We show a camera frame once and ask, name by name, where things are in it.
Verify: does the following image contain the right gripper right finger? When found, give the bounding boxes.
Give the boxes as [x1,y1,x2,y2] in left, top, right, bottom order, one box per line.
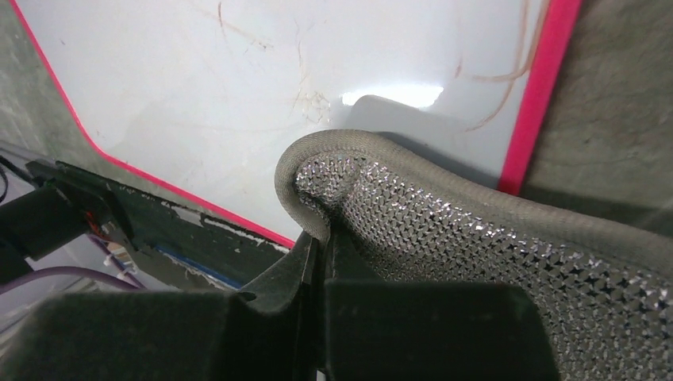
[321,228,560,380]

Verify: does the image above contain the red framed whiteboard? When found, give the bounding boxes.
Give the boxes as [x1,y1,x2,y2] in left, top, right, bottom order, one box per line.
[12,1,581,245]

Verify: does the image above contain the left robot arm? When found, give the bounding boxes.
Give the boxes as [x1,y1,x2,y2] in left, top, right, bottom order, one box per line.
[1,187,90,286]

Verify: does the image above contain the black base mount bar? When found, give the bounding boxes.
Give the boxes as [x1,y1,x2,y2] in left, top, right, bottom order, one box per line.
[27,160,288,290]

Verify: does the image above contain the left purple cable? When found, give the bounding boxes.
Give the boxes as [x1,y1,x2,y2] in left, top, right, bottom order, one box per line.
[0,233,148,297]

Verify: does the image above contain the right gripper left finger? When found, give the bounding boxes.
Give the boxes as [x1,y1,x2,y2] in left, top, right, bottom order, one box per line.
[1,234,317,380]

